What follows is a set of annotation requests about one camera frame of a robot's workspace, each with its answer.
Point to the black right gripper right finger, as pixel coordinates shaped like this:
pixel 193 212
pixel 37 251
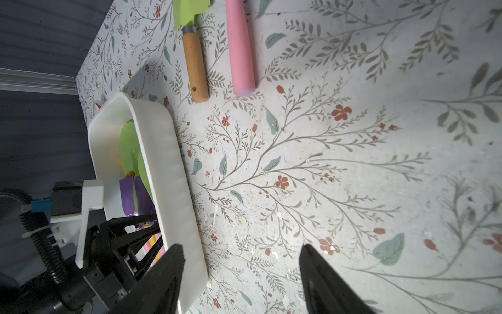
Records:
pixel 324 290

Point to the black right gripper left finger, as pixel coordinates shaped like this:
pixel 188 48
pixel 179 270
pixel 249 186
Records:
pixel 158 291

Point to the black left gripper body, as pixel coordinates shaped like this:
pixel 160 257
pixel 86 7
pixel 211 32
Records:
pixel 110 267

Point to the green shovel brown handle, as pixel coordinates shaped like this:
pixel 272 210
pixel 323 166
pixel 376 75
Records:
pixel 129 149

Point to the purple shovel pink handle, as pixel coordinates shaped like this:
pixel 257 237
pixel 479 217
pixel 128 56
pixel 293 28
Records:
pixel 242 70
pixel 145 204

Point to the green shovel wooden handle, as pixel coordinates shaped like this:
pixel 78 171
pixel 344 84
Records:
pixel 184 12
pixel 143 173

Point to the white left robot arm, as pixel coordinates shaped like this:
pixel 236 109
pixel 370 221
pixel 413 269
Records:
pixel 40 295

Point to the white plastic storage box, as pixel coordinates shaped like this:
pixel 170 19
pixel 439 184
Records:
pixel 167 177

